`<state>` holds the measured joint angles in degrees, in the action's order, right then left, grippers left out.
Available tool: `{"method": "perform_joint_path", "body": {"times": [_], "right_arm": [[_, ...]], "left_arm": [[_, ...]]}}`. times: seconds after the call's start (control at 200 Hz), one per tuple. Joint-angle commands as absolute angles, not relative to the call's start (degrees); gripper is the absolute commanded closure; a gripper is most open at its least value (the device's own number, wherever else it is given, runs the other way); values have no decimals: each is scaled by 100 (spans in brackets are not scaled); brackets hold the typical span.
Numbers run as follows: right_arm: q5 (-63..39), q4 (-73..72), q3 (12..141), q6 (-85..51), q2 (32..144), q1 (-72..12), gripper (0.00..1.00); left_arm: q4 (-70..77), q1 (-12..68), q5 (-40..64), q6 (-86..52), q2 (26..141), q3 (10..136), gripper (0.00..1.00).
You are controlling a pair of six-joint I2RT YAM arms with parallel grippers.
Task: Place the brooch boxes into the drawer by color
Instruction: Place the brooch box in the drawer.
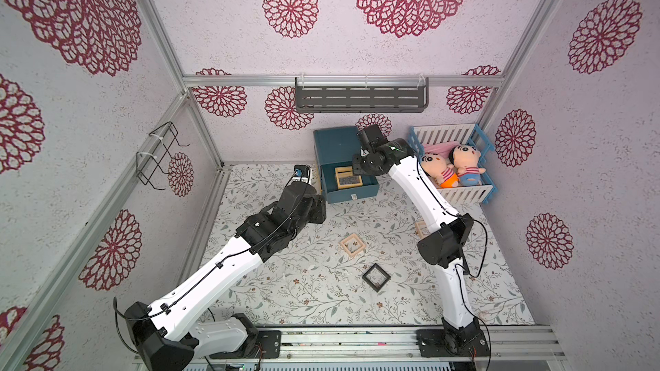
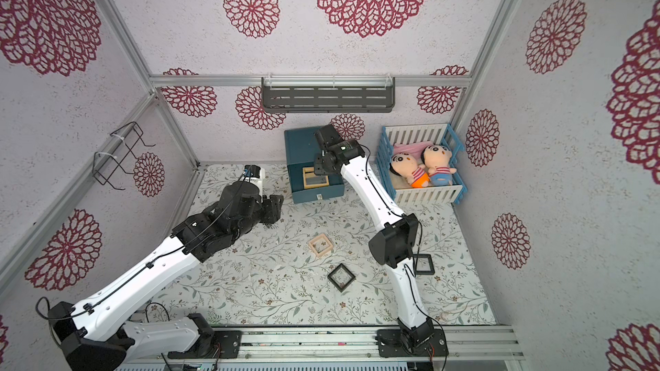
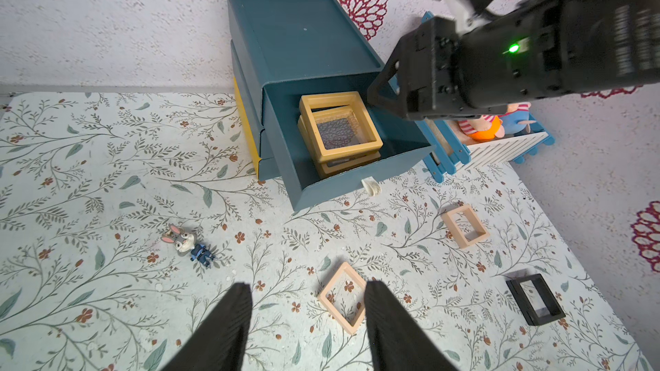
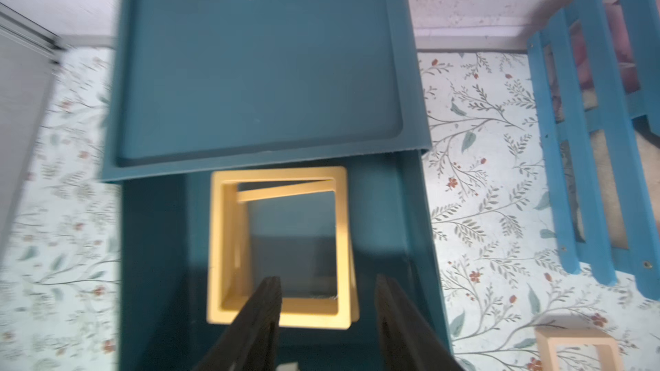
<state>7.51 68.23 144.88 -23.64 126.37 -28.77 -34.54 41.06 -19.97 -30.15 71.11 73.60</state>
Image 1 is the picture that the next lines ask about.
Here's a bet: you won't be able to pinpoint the large yellow brooch box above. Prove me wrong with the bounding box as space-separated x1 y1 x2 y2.
334 166 364 190

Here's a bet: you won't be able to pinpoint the teal three-drawer cabinet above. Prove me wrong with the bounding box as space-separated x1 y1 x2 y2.
314 126 380 204

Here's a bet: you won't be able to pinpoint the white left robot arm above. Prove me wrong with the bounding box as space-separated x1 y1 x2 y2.
121 178 326 370

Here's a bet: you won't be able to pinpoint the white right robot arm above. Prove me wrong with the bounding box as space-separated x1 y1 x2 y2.
352 125 492 360

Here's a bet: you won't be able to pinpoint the small beige brooch box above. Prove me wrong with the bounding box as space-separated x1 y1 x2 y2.
340 234 366 259

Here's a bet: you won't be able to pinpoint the beige brooch box right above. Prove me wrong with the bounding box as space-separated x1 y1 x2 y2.
414 221 431 240

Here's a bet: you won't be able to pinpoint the black brooch box centre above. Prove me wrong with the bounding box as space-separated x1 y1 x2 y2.
362 263 391 293

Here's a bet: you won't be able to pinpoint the pink crib blanket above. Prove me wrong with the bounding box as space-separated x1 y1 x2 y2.
423 141 461 159

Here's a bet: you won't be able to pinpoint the plush doll orange shorts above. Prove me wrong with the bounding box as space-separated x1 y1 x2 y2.
421 154 460 188

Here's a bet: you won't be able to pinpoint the blue white toy crib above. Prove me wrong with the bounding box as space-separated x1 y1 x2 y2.
407 124 498 204

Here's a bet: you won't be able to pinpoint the plush doll blue shorts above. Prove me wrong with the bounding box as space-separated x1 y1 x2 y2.
449 145 486 187

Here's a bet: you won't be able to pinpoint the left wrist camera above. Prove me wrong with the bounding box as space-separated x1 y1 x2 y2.
290 165 313 184

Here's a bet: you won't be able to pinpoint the grey wall shelf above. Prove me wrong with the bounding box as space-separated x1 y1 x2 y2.
294 77 429 113

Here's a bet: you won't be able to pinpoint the black wire wall rack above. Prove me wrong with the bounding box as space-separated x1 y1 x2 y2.
134 121 189 191

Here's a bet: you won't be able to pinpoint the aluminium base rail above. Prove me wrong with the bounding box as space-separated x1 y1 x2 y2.
133 324 568 371

